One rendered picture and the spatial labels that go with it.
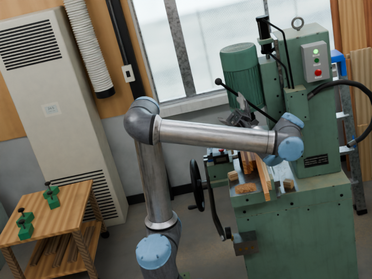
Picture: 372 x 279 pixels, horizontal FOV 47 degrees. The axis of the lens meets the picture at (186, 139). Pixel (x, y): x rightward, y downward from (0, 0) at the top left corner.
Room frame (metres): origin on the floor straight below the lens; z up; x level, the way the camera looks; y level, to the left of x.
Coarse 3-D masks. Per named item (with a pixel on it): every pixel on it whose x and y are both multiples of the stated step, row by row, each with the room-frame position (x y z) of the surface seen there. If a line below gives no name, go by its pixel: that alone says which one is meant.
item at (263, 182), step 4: (256, 160) 1.93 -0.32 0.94; (260, 164) 1.88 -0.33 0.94; (260, 168) 1.84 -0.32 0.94; (260, 172) 1.80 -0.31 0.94; (260, 176) 1.77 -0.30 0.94; (264, 176) 1.76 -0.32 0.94; (264, 180) 1.72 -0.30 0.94; (264, 184) 1.69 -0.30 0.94; (264, 188) 1.65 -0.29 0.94; (264, 192) 1.62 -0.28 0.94; (268, 192) 1.61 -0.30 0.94; (268, 196) 1.61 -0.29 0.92; (268, 200) 1.61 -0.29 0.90
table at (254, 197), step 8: (240, 168) 1.96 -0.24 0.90; (256, 168) 1.92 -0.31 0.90; (240, 176) 1.88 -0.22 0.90; (248, 176) 1.86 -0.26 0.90; (256, 176) 1.84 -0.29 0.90; (216, 184) 1.93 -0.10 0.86; (224, 184) 1.93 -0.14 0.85; (232, 184) 1.82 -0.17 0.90; (256, 184) 1.77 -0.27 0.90; (232, 192) 1.75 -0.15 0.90; (248, 192) 1.72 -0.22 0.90; (256, 192) 1.70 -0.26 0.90; (272, 192) 1.69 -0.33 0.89; (232, 200) 1.71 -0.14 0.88; (240, 200) 1.71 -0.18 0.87; (248, 200) 1.70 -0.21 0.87; (256, 200) 1.70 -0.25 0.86; (264, 200) 1.70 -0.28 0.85; (272, 200) 1.69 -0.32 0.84
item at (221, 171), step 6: (210, 162) 1.99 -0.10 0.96; (228, 162) 1.94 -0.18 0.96; (210, 168) 1.95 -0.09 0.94; (216, 168) 1.95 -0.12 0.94; (222, 168) 1.95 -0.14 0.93; (228, 168) 1.94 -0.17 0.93; (210, 174) 1.95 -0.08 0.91; (216, 174) 1.95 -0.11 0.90; (222, 174) 1.95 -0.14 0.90; (210, 180) 1.95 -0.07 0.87
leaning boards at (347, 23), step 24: (336, 0) 3.17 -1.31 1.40; (360, 0) 3.12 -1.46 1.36; (336, 24) 3.16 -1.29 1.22; (360, 24) 3.11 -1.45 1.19; (336, 48) 3.15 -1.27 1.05; (360, 48) 3.11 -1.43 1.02; (360, 72) 2.98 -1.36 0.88; (360, 96) 2.97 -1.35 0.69; (360, 120) 2.96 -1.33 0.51; (360, 144) 2.91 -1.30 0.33; (360, 168) 2.96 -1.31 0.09
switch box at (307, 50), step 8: (304, 48) 1.81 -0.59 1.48; (312, 48) 1.80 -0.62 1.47; (320, 48) 1.80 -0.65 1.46; (304, 56) 1.81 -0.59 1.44; (312, 56) 1.80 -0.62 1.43; (320, 56) 1.80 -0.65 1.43; (304, 64) 1.82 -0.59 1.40; (312, 64) 1.80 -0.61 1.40; (328, 64) 1.80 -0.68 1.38; (304, 72) 1.84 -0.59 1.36; (312, 72) 1.80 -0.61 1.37; (328, 72) 1.80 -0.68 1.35; (312, 80) 1.81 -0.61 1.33
